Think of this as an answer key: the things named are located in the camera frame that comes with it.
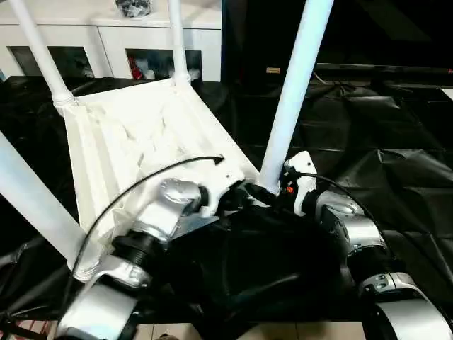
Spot white plastic table top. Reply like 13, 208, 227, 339
59, 77, 280, 283

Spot black work mat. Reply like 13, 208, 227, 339
0, 74, 453, 337

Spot black backdrop cloth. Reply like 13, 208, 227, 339
221, 0, 453, 91

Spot white glass-door sideboard cabinet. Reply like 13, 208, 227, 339
0, 0, 223, 83

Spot grey crumpled bag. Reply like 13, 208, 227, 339
115, 0, 154, 18

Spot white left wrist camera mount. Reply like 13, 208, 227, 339
197, 162, 247, 217

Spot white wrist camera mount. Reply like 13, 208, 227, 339
197, 162, 247, 217
282, 150, 318, 217

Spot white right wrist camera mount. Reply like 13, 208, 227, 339
282, 150, 318, 217

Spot red wire frame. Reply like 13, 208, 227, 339
19, 319, 52, 340

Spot black metal stand frame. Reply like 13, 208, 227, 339
0, 311, 47, 340

